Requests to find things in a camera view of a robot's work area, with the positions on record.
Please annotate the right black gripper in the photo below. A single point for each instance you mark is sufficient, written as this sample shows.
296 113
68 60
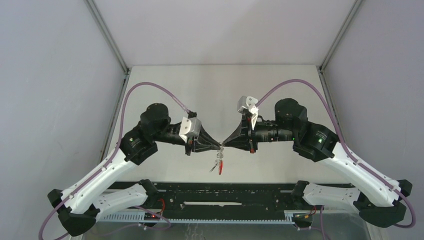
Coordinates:
244 137

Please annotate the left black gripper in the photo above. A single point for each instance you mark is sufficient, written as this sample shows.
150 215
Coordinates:
202 143

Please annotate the red handled keyring holder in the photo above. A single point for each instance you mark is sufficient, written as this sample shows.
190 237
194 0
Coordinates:
219 163

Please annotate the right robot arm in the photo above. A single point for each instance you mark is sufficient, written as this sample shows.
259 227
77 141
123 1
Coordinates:
376 198

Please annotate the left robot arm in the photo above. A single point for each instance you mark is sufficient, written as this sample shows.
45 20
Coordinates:
80 206

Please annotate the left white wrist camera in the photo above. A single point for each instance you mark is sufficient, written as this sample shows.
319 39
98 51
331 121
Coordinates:
189 127

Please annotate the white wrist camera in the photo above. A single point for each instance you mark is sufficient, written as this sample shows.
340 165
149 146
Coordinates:
189 127
248 105

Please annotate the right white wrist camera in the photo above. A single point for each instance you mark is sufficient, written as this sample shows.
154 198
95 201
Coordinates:
248 105

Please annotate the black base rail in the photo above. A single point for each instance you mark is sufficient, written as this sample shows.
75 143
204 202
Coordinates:
239 201

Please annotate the white slotted cable duct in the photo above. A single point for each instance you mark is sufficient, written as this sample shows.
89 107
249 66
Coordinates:
144 217

